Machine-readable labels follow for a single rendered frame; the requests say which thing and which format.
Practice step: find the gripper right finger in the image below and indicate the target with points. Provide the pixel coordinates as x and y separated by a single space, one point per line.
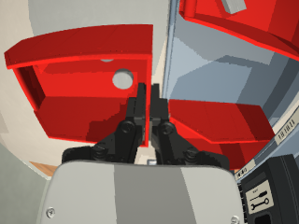
174 149

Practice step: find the grey metal shelf rack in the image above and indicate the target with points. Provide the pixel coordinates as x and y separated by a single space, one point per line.
213 66

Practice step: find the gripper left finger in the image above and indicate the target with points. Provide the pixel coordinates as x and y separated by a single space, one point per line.
121 145

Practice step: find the grey rectangular block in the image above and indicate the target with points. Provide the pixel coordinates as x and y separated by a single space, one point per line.
233 6

